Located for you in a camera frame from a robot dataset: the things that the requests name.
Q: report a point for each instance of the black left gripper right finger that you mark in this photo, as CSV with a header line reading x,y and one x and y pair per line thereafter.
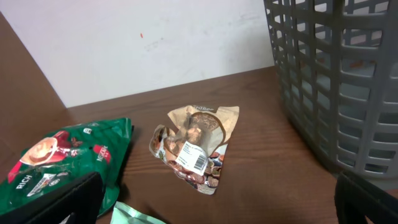
x,y
358,201

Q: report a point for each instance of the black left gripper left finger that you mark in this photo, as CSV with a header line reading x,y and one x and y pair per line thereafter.
x,y
76,202

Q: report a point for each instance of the beige crumpled snack pouch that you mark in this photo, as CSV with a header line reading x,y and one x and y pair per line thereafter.
x,y
196,151

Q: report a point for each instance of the light teal small packet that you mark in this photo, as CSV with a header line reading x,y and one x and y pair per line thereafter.
x,y
124,214

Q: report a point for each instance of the green Nescafe coffee bag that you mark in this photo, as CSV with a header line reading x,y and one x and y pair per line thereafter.
x,y
66,154

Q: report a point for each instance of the grey plastic laundry basket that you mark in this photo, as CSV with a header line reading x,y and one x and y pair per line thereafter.
x,y
337,67

